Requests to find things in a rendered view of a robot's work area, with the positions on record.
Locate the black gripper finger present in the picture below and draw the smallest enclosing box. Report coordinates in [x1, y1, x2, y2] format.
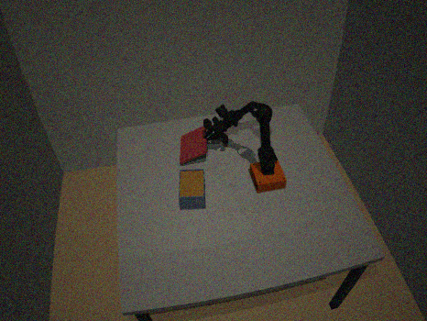
[203, 129, 212, 138]
[207, 132, 219, 140]

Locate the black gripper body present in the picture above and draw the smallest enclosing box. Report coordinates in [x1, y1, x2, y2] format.
[203, 118, 228, 144]

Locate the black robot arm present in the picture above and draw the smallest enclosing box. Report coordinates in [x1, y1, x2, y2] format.
[215, 101, 278, 176]

